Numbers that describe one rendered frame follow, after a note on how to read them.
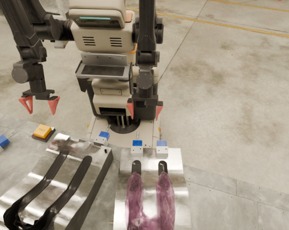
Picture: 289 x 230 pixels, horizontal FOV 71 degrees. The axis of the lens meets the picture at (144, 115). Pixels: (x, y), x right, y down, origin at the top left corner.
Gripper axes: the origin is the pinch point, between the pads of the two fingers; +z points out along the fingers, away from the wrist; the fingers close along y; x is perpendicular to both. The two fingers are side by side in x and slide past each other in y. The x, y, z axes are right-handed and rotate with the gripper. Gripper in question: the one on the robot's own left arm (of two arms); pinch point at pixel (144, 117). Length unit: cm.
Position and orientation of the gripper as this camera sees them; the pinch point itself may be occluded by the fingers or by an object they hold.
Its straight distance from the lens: 83.1
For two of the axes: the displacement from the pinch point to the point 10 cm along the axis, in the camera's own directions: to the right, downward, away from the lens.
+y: 10.0, 0.5, -0.5
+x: 0.6, -3.6, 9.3
